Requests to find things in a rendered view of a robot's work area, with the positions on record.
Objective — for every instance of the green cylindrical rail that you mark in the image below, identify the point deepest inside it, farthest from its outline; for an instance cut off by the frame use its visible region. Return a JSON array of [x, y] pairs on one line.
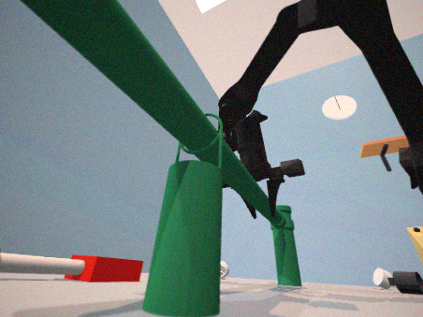
[[110, 40]]

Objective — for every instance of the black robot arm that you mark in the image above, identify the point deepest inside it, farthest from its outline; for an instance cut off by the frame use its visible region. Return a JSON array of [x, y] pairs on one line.
[[368, 24]]

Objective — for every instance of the white cylinder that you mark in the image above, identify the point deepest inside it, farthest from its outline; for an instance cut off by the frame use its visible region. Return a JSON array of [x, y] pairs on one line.
[[380, 278], [224, 270]]

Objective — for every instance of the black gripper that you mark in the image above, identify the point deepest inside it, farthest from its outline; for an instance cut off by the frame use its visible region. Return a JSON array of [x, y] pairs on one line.
[[253, 156]]

